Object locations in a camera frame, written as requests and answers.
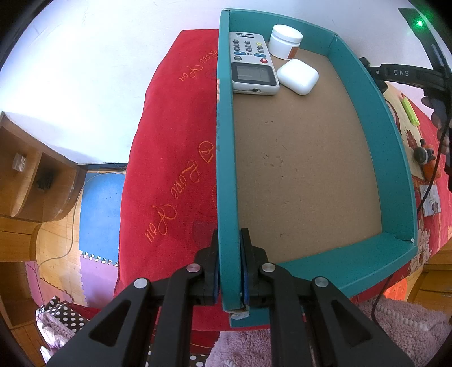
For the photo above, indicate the white jar orange label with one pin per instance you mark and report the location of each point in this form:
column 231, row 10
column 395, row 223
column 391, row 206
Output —
column 284, row 42

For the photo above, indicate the black object on shelf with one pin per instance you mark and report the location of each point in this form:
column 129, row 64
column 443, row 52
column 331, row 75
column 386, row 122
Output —
column 45, row 180

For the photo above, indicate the white air conditioner remote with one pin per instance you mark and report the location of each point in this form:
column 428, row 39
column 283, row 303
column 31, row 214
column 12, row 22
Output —
column 252, row 69

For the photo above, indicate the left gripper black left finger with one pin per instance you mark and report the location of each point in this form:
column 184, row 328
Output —
column 148, row 323

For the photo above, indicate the pink fluffy rug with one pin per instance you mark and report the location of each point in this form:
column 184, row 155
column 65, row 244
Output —
column 419, row 332

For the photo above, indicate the small ID card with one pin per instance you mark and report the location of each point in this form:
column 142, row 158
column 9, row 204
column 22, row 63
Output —
column 431, row 205

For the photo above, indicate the white earbuds case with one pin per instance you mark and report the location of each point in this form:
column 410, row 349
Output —
column 298, row 76

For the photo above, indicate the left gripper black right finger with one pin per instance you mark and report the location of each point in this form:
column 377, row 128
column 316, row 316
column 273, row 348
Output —
column 312, row 323

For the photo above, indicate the polka dot gift bag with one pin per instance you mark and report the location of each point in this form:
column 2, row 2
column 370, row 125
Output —
column 57, row 322

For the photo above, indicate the orange monkey alarm clock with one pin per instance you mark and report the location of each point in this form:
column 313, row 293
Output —
column 425, row 156

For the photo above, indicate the blue foam floor mat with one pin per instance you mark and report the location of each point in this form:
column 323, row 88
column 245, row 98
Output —
column 100, row 217

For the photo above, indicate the person's right hand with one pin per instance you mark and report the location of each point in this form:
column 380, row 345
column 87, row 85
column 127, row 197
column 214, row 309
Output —
column 438, row 119

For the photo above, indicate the teal cardboard tray box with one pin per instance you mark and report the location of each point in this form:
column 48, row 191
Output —
column 321, row 181

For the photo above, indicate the lime green utility knife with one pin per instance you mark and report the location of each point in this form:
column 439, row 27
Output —
column 411, row 114

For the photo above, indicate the wooden bedside shelf unit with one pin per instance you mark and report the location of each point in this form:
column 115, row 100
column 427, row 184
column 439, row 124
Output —
column 24, row 208

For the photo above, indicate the small clear bag on shelf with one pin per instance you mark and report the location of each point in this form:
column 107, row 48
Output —
column 19, row 162

